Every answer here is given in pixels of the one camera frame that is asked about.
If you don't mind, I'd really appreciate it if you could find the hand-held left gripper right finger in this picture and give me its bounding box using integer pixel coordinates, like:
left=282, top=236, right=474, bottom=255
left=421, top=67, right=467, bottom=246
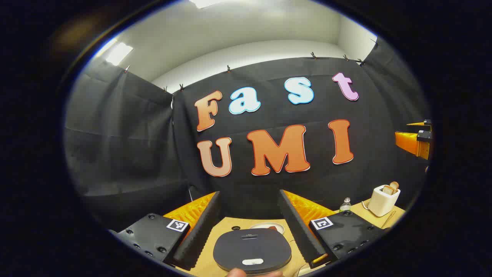
left=278, top=189, right=387, bottom=269

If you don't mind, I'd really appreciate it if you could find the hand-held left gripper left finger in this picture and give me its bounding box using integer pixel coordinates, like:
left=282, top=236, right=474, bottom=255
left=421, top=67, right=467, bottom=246
left=109, top=191, right=223, bottom=271

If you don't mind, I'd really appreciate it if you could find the black and silver rice cooker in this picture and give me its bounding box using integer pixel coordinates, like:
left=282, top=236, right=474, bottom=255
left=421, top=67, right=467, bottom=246
left=213, top=228, right=293, bottom=274

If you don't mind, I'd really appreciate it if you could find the round plate with red meat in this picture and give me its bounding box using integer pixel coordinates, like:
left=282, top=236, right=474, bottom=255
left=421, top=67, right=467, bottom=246
left=250, top=222, right=286, bottom=235

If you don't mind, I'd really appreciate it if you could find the black backdrop cloth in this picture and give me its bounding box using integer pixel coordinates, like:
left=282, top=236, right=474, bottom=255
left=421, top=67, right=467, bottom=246
left=65, top=37, right=431, bottom=231

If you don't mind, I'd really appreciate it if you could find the white toaster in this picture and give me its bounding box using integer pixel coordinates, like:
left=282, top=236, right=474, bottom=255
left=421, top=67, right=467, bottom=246
left=367, top=185, right=401, bottom=217

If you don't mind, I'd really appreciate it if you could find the ceiling light panel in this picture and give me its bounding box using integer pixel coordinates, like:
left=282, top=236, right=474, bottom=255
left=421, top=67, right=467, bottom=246
left=105, top=42, right=134, bottom=67

